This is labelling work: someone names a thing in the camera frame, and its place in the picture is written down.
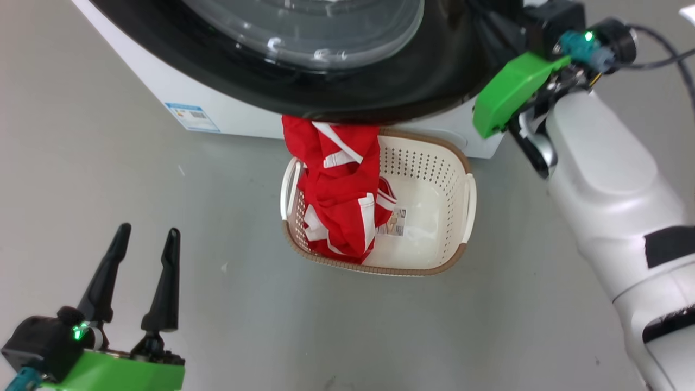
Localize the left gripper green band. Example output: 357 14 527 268
43 223 185 391

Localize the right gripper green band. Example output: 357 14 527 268
472 52 571 139

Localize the black glass washing machine door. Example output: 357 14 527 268
90 0 522 124

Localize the red and white garment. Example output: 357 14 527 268
281 115 397 265

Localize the cream perforated basket brown rim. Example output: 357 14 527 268
280 128 477 276

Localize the printed label sticker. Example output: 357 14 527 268
376 208 407 237

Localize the white front-load washing machine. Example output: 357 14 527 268
71 0 522 159

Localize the round white filter cover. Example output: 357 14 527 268
434 130 469 152

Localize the blue energy label sticker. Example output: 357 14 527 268
165 102 221 133

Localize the teal right cable connector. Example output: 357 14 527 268
559 30 617 74

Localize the teal cable connector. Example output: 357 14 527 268
5 367 43 391
559 30 617 74

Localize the teal left cable connector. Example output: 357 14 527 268
5 367 43 391

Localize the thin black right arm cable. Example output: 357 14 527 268
624 24 695 115

